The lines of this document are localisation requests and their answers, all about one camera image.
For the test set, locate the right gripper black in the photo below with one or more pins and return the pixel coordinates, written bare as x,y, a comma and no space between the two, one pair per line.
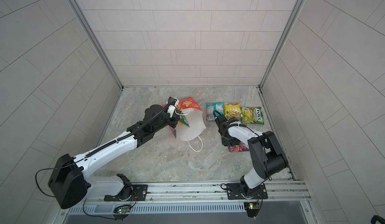
224,143

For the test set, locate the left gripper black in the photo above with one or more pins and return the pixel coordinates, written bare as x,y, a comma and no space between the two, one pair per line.
174,118

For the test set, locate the green mango tea candy packet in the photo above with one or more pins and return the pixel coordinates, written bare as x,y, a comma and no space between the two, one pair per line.
183,121

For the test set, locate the teal snack packet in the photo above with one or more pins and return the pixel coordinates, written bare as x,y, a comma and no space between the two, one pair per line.
214,109

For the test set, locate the yellow green snack packet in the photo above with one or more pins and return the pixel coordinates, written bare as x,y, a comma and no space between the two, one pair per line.
232,110

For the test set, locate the red paper gift bag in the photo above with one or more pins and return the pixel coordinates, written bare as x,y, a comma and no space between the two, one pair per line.
194,115

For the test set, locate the purple snack packet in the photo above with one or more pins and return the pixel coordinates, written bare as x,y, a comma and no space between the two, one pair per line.
242,147

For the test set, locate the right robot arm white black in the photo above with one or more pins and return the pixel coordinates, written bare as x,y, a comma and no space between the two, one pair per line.
267,155

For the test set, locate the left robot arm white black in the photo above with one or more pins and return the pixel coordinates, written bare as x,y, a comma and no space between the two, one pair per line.
71,180

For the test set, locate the right circuit board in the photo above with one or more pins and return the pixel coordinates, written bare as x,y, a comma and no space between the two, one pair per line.
252,209

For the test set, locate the circuit board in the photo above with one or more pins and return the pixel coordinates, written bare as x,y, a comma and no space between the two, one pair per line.
252,209
122,210

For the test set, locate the left circuit board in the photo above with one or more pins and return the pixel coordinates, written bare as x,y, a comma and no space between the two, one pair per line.
122,210

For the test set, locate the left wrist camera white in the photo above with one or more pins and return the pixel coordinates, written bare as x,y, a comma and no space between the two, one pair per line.
171,106

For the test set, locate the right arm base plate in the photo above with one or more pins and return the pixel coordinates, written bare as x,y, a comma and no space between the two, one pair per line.
240,191

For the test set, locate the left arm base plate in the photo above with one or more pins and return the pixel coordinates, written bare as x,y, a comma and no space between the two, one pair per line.
136,192

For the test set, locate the aluminium mounting rail frame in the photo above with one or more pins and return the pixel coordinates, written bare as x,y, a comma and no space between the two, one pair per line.
203,202

